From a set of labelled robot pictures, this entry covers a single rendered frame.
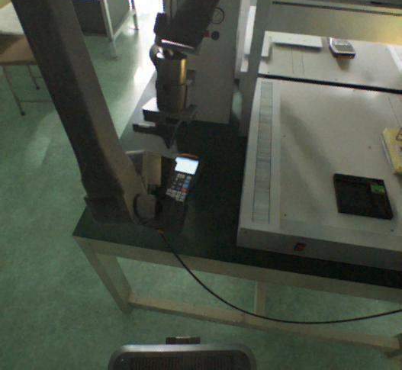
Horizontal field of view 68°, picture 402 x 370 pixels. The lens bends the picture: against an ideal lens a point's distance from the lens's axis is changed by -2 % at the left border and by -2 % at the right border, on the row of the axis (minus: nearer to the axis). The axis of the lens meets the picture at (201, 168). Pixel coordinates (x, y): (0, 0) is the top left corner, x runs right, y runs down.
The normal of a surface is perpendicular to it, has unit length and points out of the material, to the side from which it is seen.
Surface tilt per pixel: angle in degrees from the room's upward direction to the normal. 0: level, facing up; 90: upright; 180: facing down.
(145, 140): 0
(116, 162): 62
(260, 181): 0
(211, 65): 90
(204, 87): 90
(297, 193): 0
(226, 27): 90
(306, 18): 90
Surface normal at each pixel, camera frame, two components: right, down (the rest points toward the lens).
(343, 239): 0.01, -0.65
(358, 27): -0.17, 0.75
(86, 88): 0.94, -0.04
